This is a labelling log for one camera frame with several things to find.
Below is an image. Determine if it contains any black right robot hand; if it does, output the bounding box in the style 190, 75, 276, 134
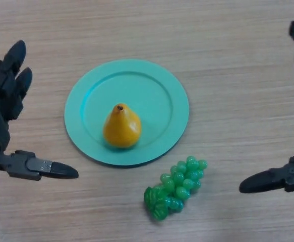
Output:
239, 21, 294, 194

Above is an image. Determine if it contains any green grape bunch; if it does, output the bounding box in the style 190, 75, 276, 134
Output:
143, 155, 208, 221

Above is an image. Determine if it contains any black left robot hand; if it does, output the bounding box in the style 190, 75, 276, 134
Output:
0, 40, 79, 186

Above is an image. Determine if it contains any green round plate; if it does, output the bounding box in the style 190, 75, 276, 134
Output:
64, 58, 190, 168

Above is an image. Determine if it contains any yellow pear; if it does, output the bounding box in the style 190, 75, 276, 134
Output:
103, 103, 142, 149

